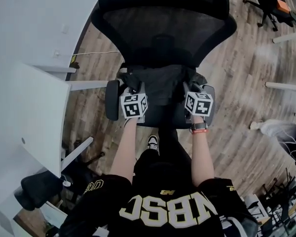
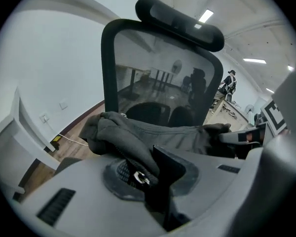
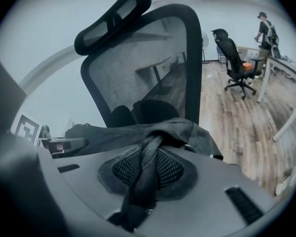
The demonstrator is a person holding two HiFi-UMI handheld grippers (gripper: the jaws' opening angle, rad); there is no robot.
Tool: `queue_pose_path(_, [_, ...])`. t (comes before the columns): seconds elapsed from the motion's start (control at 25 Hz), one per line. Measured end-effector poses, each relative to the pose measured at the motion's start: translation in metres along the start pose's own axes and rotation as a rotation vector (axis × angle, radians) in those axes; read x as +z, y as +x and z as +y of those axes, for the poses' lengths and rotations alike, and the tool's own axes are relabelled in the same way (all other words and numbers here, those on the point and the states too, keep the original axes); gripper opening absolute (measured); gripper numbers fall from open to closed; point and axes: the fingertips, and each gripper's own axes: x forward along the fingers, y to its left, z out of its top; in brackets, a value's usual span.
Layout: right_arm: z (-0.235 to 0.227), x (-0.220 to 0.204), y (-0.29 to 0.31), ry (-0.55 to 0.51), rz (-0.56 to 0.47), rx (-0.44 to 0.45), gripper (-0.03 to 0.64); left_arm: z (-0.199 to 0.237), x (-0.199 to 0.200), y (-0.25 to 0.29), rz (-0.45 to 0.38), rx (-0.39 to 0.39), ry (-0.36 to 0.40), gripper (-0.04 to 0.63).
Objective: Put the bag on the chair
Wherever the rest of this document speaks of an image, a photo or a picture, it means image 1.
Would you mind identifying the orange box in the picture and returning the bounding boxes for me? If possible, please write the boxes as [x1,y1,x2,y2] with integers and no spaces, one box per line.
[276,0,291,13]

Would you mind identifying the yellow cable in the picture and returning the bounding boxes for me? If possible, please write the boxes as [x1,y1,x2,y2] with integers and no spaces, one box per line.
[72,50,119,57]

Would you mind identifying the person's left shoe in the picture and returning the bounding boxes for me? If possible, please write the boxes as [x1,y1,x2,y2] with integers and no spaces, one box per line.
[147,135,160,156]

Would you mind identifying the black mesh office chair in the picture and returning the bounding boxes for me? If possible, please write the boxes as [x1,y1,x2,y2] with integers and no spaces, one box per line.
[90,0,238,128]

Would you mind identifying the black power plug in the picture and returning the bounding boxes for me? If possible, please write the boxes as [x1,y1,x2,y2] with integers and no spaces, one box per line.
[69,55,80,70]

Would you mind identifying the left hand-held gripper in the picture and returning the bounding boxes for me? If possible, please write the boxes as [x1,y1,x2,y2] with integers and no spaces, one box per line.
[120,81,148,123]

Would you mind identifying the black and white bag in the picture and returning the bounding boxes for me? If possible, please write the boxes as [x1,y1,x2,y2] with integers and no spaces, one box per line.
[222,193,270,237]

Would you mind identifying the white desk with wooden edge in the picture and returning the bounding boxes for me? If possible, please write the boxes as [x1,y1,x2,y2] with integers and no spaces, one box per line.
[0,200,68,237]

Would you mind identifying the person's black lettered jersey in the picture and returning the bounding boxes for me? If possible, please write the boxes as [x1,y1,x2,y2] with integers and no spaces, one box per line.
[58,173,260,237]

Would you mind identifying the black garment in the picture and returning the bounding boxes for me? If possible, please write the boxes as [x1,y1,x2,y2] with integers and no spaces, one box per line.
[119,65,208,106]

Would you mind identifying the person's left forearm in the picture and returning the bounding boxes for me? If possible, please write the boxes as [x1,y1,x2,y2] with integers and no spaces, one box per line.
[110,118,139,185]

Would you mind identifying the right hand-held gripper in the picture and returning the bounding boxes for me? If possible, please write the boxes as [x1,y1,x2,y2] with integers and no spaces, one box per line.
[183,82,214,120]

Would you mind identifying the black office chair with clutter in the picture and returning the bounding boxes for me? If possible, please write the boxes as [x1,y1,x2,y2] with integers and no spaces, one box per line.
[13,172,64,211]

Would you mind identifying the white desk with cable hole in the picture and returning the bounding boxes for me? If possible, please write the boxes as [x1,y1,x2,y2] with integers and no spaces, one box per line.
[0,62,110,180]

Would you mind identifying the person's black trousers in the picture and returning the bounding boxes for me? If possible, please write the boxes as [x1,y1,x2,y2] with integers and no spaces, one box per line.
[132,128,192,183]

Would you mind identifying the person's right forearm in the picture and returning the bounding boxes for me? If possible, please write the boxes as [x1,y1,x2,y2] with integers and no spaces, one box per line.
[190,116,216,188]

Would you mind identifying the bundle of white cables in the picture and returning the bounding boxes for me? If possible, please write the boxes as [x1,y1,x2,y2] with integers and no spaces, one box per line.
[275,129,296,163]

